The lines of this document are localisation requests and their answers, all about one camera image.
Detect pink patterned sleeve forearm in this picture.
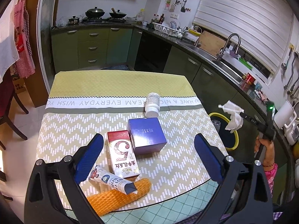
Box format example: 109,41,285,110
263,163,278,195

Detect yellow rimmed trash bin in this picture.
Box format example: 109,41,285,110
209,112,239,151

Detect small steel pot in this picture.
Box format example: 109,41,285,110
68,15,80,25

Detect wooden cutting board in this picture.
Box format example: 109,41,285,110
199,31,226,57

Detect person's right hand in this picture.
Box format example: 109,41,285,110
254,136,275,171

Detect white window blind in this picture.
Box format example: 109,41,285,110
193,0,294,74

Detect white dish rack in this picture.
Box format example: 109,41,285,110
153,23,184,38

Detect black frying pan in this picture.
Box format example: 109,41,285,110
110,8,127,19

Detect white rice cooker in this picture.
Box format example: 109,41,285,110
283,122,299,146

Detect red white carton box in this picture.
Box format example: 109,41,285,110
107,130,140,179

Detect clear plastic bottle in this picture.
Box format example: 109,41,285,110
212,119,221,132

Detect white electric kettle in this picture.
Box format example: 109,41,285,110
274,100,297,129

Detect pink cloth on counter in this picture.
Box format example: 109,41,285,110
254,89,269,104

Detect steel kitchen faucet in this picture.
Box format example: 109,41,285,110
216,33,241,61

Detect orange foam net sleeve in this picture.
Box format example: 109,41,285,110
87,178,152,216

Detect green plastic tray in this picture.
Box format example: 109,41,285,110
239,58,252,70

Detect black wok with lid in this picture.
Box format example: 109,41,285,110
85,6,105,19

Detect white pill bottle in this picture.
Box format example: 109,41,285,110
145,93,160,118

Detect blue square box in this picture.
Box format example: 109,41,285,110
127,117,167,155

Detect green kitchen cabinets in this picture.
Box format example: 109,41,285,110
51,24,292,201

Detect red instant noodle cup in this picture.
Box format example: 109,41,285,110
242,73,255,85

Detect white printed tube wrapper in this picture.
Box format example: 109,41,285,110
89,165,138,195

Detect dark wooden chair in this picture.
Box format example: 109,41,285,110
0,67,30,201

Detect patterned yellow tablecloth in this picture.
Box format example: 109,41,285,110
34,69,229,224

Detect red checkered apron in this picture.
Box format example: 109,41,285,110
14,0,36,78

